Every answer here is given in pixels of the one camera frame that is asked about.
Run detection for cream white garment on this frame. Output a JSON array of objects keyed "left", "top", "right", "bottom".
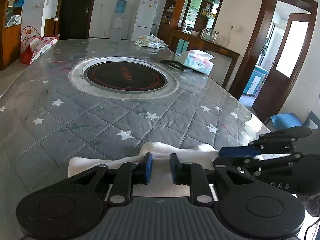
[{"left": 68, "top": 142, "right": 218, "bottom": 197}]

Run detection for round induction cooktop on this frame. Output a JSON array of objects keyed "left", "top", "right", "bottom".
[{"left": 68, "top": 56, "right": 180, "bottom": 100}]

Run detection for tissue pack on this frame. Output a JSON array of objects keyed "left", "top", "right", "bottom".
[{"left": 182, "top": 50, "right": 215, "bottom": 75}]

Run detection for brown door with window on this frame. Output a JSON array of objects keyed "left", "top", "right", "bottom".
[{"left": 252, "top": 14, "right": 313, "bottom": 122}]

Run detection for crumpled patterned cloth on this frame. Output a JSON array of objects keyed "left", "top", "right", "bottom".
[{"left": 135, "top": 35, "right": 168, "bottom": 49}]

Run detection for water dispenser with blue bottle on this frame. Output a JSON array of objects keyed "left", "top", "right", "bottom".
[{"left": 110, "top": 0, "right": 127, "bottom": 43}]

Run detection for wooden sideboard shelf unit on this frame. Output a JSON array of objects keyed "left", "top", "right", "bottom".
[{"left": 157, "top": 0, "right": 240, "bottom": 88}]

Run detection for polka dot play tent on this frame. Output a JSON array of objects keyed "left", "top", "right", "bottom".
[{"left": 20, "top": 26, "right": 59, "bottom": 65}]

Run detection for white refrigerator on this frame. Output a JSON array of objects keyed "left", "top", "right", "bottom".
[{"left": 128, "top": 0, "right": 158, "bottom": 41}]

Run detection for dark wooden door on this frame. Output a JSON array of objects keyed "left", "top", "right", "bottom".
[{"left": 56, "top": 0, "right": 94, "bottom": 40}]

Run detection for wooden shelf cabinet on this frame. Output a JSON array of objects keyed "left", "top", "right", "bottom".
[{"left": 1, "top": 0, "right": 24, "bottom": 70}]

